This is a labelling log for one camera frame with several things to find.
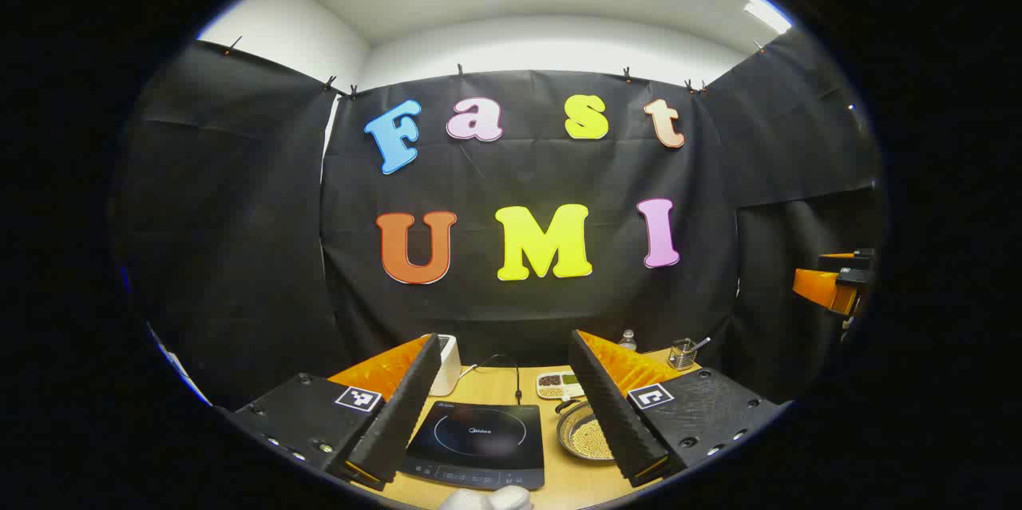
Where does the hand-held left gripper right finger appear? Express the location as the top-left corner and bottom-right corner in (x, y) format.
(568, 329), (791, 488)

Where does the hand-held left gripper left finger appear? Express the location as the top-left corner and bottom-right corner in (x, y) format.
(226, 333), (442, 492)

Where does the steel pot with black handle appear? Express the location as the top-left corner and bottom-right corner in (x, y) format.
(555, 398), (617, 463)

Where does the black induction cooktop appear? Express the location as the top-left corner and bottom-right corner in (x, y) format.
(402, 401), (546, 492)

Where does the white divided dish of beans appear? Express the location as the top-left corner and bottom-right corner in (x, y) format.
(536, 371), (585, 401)

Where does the white toaster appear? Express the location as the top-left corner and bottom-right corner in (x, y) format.
(430, 334), (462, 397)

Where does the black backdrop cloth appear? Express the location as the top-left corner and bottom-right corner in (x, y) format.
(112, 30), (887, 415)

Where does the small ceiling light panel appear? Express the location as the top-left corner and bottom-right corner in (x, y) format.
(744, 0), (793, 34)

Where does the black power cable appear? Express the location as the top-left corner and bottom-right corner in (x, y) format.
(477, 353), (524, 405)

